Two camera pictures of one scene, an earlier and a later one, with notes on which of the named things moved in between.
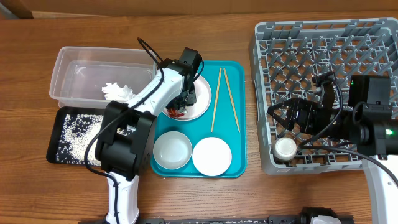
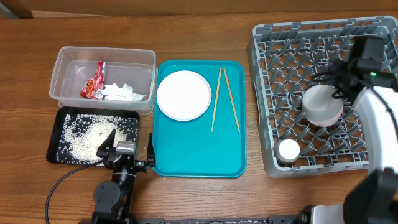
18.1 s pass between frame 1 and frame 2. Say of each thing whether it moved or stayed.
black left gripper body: moved
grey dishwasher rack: stayed
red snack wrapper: moved
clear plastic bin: stayed
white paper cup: stayed
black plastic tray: stayed
